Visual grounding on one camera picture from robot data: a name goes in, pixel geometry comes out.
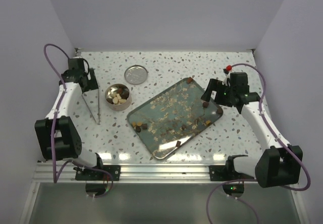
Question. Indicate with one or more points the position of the round metal tin lid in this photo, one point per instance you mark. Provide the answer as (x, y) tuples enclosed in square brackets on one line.
[(136, 74)]

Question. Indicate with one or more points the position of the blossom pattern teal tray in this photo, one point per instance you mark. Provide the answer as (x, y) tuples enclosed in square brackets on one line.
[(165, 113)]

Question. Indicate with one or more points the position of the brown chocolate at tray corner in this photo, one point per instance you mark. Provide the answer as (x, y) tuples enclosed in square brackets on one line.
[(189, 80)]

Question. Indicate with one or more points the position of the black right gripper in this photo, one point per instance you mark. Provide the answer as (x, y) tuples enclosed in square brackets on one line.
[(215, 85)]

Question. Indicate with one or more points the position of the metal serving tongs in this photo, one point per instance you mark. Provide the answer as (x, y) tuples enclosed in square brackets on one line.
[(92, 101)]

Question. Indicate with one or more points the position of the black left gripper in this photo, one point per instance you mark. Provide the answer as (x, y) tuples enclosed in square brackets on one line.
[(91, 83)]

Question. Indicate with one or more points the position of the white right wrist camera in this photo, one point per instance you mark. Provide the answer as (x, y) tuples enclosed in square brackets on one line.
[(227, 70)]

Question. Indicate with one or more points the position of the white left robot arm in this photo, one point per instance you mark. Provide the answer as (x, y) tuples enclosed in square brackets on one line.
[(56, 133)]

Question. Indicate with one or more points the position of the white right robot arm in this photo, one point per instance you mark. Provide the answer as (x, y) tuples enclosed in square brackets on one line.
[(280, 162)]

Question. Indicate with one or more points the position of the round metal tin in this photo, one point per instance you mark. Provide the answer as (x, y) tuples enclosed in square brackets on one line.
[(118, 106)]

